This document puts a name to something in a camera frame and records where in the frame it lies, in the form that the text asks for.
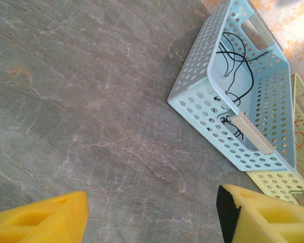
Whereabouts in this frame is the light blue plastic basket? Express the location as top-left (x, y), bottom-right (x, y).
top-left (167, 0), bottom-right (298, 173)

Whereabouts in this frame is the pale green plastic basket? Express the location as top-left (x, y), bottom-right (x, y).
top-left (247, 72), bottom-right (304, 208)

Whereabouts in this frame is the bundle of thin wires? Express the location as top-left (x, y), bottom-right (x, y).
top-left (216, 31), bottom-right (269, 104)

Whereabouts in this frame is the thin black cable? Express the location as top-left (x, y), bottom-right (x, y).
top-left (211, 37), bottom-right (246, 140)

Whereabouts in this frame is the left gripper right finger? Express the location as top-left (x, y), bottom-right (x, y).
top-left (216, 184), bottom-right (304, 243)

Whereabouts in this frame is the thin orange cable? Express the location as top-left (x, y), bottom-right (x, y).
top-left (293, 117), bottom-right (304, 184)

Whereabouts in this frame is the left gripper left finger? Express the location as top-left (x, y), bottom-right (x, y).
top-left (0, 191), bottom-right (89, 243)

